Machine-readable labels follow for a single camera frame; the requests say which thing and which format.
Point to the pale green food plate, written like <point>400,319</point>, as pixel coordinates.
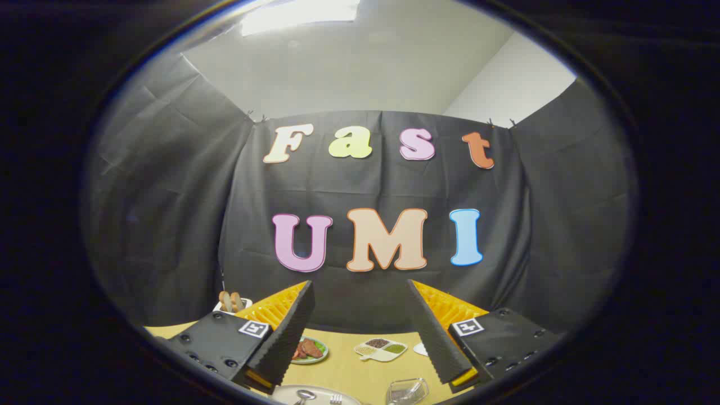
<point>318,357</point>

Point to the large white plate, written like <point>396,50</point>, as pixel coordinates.
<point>281,395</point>

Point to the ceiling light panel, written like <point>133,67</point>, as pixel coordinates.
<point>298,14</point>

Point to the white square coaster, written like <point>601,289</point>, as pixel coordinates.
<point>421,349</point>

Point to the toast slice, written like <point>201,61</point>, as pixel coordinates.
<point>225,302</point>
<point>237,301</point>

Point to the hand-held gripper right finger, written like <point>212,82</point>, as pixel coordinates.
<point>436,337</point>

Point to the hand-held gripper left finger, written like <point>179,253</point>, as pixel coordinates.
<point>284,337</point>

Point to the brown meat slice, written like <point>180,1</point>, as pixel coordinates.
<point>311,347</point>

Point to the white divided bean dish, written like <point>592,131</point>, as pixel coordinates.
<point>382,353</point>

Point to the white toaster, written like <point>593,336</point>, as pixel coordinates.
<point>218,307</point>

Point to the reddish ham slice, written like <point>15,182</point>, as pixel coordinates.
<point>298,354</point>

